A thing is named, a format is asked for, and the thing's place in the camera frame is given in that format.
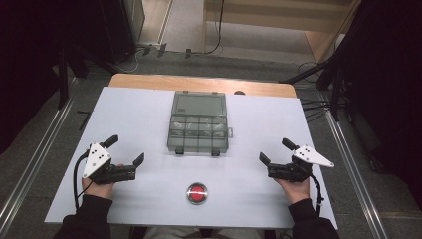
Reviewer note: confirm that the dark cabinet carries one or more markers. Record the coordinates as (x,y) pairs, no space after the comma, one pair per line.
(116,30)

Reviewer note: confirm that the wooden table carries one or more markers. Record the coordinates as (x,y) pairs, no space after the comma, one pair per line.
(199,83)

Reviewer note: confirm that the black metal stand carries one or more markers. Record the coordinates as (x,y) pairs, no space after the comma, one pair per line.
(63,83)
(335,93)

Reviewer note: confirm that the person's right hand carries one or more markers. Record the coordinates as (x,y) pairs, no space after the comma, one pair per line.
(296,191)

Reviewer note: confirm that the wooden platform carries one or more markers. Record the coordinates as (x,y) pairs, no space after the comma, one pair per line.
(265,16)

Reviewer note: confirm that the white board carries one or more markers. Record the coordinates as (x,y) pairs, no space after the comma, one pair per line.
(149,202)

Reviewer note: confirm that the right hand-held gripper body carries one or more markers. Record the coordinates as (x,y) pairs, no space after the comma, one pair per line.
(300,166)

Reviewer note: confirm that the clear grey compartment box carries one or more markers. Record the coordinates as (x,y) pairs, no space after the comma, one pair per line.
(198,124)

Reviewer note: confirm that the dark round knob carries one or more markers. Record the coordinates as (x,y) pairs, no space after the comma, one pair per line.
(239,93)

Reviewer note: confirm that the person's left hand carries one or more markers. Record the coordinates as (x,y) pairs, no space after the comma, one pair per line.
(98,189)

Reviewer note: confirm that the metal floor rail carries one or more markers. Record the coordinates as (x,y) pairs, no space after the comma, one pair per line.
(355,169)
(33,162)

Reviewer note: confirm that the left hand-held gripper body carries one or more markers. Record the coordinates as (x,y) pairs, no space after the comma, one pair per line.
(96,160)

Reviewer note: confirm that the red round button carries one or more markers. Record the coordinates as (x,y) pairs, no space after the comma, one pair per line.
(197,193)

